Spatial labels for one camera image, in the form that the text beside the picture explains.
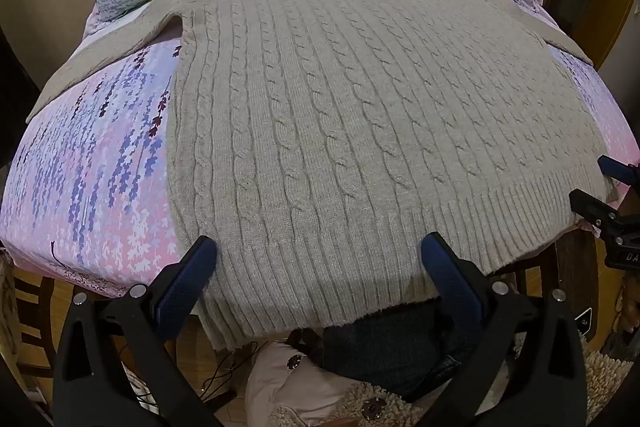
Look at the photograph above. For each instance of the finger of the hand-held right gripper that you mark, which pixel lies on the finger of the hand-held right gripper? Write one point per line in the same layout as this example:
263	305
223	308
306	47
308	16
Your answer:
590	207
612	167

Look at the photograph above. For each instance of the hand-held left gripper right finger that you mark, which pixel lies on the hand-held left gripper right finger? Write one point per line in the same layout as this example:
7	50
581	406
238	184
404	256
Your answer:
450	277

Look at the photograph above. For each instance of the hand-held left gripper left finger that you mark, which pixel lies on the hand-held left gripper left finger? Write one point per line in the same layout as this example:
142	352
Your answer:
185	282

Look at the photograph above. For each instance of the person's pink fleece-lined jacket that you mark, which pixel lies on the person's pink fleece-lined jacket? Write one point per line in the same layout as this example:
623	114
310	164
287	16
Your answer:
280	382

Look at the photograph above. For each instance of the wooden chair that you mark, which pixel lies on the wooden chair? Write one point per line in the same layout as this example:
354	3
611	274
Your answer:
48	317

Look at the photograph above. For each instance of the floral lavender bed sheet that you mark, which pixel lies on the floral lavender bed sheet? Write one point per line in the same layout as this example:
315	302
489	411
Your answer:
90	167

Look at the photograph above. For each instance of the wooden cabinet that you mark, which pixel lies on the wooden cabinet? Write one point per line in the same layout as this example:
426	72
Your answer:
610	7

